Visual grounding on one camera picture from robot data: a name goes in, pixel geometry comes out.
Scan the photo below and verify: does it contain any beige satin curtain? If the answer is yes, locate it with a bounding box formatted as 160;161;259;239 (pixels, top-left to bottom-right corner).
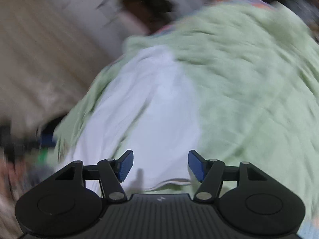
0;0;120;135

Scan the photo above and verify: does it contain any floral bed sheet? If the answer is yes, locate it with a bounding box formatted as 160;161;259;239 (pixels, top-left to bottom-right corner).
151;0;273;36

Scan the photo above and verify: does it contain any white cloth garment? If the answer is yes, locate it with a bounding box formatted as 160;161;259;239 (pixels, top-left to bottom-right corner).
64;45;201;192

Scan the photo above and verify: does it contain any light green quilt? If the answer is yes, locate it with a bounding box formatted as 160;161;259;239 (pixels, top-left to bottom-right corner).
55;4;318;226

